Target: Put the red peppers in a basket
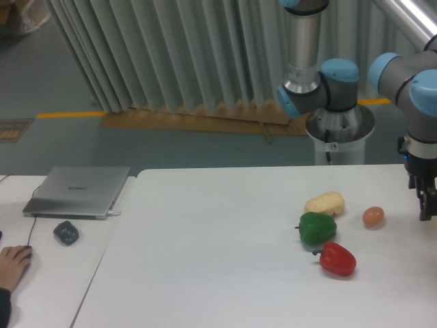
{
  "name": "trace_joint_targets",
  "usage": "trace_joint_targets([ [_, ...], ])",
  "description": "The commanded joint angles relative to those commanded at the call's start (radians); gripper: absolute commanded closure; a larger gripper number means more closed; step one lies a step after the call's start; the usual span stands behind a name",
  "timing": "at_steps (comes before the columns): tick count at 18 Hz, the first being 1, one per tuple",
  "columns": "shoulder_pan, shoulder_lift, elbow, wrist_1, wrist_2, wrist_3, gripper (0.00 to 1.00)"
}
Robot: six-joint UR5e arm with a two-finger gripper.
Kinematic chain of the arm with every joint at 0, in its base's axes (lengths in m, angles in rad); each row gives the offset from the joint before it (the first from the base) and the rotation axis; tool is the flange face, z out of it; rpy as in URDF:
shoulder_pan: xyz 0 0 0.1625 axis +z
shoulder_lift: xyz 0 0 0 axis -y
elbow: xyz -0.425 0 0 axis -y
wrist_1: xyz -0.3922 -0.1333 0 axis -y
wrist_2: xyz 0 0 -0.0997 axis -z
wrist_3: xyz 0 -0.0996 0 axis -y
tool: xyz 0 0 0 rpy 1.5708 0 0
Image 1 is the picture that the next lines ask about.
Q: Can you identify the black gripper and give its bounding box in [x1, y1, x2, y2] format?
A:
[404, 153, 436, 221]

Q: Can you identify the red bell pepper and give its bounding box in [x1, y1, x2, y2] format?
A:
[311, 242, 356, 277]

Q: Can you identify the black computer mouse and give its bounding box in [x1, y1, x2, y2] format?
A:
[20, 245, 33, 260]

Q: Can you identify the dark sleeve forearm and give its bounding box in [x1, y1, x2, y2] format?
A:
[0, 288, 12, 328]

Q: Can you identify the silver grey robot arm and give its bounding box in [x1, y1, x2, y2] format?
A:
[277, 1, 436, 221]

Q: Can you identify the person's hand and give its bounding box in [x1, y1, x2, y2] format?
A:
[1, 245, 31, 293]

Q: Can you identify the brown egg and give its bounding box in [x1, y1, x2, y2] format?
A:
[362, 206, 384, 228]

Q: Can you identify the beige bread roll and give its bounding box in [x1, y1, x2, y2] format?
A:
[304, 191, 346, 217]

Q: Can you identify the green bell pepper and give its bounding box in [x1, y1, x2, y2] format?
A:
[295, 212, 337, 246]

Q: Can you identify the brown cardboard sheet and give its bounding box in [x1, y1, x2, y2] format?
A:
[100, 99, 307, 143]

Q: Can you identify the white USB plug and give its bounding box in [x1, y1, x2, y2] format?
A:
[107, 211, 122, 217]

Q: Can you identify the grey-green folding curtain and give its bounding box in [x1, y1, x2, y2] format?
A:
[45, 0, 427, 114]

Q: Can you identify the silver closed laptop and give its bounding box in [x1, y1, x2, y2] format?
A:
[23, 166, 130, 219]

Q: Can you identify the dark grey small device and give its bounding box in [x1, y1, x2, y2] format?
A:
[53, 221, 80, 246]

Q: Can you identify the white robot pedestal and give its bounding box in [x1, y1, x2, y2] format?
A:
[305, 105, 375, 165]

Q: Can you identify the black mouse cable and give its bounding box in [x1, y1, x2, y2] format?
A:
[25, 214, 37, 247]

